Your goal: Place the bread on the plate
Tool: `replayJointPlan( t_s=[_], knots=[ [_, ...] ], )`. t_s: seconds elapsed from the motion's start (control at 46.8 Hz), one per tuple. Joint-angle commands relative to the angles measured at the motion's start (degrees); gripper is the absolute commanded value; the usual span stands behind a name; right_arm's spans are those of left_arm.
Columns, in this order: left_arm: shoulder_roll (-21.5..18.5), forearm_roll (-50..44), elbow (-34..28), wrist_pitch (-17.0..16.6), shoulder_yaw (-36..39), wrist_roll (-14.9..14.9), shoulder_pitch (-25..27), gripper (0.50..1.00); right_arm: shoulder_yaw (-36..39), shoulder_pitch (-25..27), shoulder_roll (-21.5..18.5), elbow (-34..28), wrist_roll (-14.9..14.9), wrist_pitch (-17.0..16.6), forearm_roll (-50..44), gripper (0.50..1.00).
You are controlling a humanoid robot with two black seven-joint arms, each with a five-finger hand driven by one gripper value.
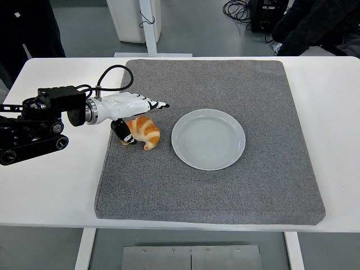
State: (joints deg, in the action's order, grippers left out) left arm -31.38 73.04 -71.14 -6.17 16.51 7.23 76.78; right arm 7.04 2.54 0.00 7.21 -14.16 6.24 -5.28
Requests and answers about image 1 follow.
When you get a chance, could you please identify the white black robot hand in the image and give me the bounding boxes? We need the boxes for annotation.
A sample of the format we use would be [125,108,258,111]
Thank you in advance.
[94,92,171,145]

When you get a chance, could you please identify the golden croissant bread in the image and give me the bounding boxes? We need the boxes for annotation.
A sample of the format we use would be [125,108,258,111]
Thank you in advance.
[121,115,161,151]

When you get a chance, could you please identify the grey round plate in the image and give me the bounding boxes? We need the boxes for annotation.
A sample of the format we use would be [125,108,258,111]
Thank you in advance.
[171,108,246,171]

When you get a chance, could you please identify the grey metal plate with screws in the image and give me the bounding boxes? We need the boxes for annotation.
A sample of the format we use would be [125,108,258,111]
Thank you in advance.
[121,245,263,270]

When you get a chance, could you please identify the grey fabric mat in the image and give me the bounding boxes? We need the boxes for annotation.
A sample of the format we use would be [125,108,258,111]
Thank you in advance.
[93,58,327,226]

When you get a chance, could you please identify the person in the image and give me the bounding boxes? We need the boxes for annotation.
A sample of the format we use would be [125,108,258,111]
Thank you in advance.
[0,0,66,89]

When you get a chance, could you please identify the white table leg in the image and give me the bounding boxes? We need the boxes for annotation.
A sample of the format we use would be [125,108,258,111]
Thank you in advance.
[284,231,305,270]
[74,228,97,270]

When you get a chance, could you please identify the black electronics box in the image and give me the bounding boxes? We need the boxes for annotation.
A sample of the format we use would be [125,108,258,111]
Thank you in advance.
[251,0,290,32]

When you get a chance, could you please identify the black fabric bundle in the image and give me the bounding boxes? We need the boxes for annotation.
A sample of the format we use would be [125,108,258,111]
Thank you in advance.
[272,0,360,57]

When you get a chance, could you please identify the black floor cables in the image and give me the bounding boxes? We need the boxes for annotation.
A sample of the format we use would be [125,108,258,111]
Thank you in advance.
[223,0,253,32]

